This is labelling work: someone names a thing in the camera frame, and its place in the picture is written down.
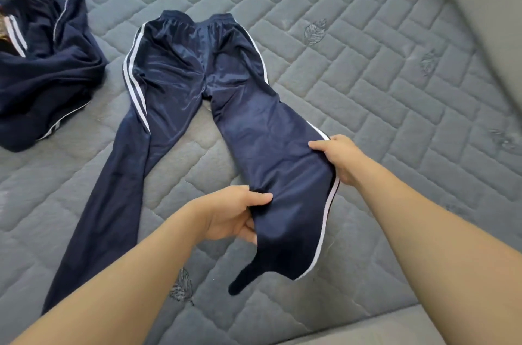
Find person's right hand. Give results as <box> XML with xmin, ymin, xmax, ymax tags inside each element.
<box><xmin>307</xmin><ymin>134</ymin><xmax>373</xmax><ymax>188</ymax></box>

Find person's left hand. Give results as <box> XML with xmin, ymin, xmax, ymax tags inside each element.
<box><xmin>189</xmin><ymin>184</ymin><xmax>275</xmax><ymax>245</ymax></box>

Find shiny navy track pants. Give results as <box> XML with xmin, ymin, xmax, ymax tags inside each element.
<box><xmin>41</xmin><ymin>10</ymin><xmax>342</xmax><ymax>315</ymax></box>

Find matte navy track pants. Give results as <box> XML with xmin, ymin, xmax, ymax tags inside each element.
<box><xmin>0</xmin><ymin>0</ymin><xmax>109</xmax><ymax>154</ymax></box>

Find person's right forearm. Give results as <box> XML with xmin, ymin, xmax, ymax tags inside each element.
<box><xmin>351</xmin><ymin>157</ymin><xmax>522</xmax><ymax>345</ymax></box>

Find person's left forearm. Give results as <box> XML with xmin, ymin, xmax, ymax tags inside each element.
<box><xmin>12</xmin><ymin>202</ymin><xmax>212</xmax><ymax>345</ymax></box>

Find grey quilted mattress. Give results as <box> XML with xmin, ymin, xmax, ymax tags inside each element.
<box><xmin>0</xmin><ymin>0</ymin><xmax>522</xmax><ymax>345</ymax></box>

